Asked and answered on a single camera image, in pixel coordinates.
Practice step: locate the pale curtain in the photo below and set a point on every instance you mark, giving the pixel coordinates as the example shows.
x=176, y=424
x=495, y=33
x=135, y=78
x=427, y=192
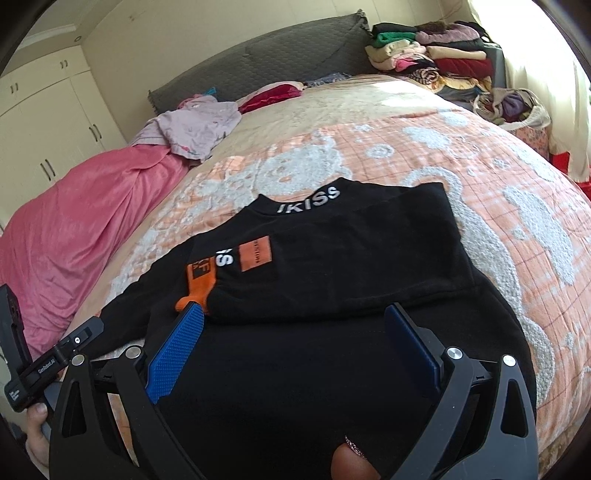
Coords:
x=554, y=92

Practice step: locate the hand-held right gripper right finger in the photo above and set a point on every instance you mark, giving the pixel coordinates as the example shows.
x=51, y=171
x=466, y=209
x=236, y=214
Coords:
x=411, y=344

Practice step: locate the cream wardrobe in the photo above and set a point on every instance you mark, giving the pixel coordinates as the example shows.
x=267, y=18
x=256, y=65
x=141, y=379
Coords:
x=51, y=124

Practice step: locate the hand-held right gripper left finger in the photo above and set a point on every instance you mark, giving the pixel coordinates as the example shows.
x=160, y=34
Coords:
x=178, y=350

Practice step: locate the red box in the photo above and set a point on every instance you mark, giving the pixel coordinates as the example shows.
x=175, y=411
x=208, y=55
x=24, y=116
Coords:
x=559, y=160

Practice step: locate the turquoise cloth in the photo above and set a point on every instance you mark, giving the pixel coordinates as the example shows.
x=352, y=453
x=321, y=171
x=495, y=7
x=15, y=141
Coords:
x=210, y=92

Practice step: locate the red folded cloth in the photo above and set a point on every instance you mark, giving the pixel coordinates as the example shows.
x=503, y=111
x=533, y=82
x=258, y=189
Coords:
x=272, y=94

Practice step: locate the lilac garment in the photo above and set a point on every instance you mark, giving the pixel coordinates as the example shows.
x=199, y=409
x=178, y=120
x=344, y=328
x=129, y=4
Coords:
x=194, y=124

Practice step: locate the pile of folded clothes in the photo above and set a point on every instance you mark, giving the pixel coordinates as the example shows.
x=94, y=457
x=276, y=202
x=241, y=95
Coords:
x=429, y=55

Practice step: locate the black sweater with orange patches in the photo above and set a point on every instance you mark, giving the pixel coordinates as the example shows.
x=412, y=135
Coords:
x=323, y=258

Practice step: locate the pink blanket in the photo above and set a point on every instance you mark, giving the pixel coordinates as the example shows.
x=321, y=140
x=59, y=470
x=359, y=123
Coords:
x=69, y=221

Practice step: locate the grey quilted headboard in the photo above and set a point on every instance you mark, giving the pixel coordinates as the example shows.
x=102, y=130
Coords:
x=277, y=50

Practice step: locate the blue patterned cloth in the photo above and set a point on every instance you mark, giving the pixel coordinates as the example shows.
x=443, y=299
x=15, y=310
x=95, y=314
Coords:
x=330, y=79

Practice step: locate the person's left hand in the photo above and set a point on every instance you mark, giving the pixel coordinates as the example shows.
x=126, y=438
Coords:
x=37, y=438

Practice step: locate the person's right hand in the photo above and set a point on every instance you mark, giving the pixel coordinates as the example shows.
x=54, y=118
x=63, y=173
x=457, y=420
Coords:
x=353, y=464

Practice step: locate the orange and white tufted blanket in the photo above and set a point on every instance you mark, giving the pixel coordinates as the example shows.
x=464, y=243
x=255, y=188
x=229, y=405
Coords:
x=485, y=184

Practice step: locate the cloth bag of clothes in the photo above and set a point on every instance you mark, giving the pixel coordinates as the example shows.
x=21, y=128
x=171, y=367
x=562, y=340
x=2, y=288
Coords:
x=512, y=106

